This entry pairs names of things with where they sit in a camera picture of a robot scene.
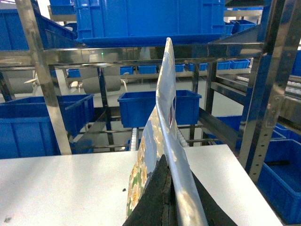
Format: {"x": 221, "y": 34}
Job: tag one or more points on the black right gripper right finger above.
{"x": 214, "y": 214}

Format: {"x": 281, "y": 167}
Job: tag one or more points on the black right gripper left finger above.
{"x": 157, "y": 204}

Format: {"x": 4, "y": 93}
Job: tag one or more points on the flower gift bag enjoy life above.
{"x": 160, "y": 139}

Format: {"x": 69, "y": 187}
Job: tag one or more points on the blue bin centre background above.
{"x": 136, "y": 107}

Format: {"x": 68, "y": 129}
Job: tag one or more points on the large blue bin overhead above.
{"x": 141, "y": 23}

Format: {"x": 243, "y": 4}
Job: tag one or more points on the steel roller rack frame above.
{"x": 246, "y": 81}

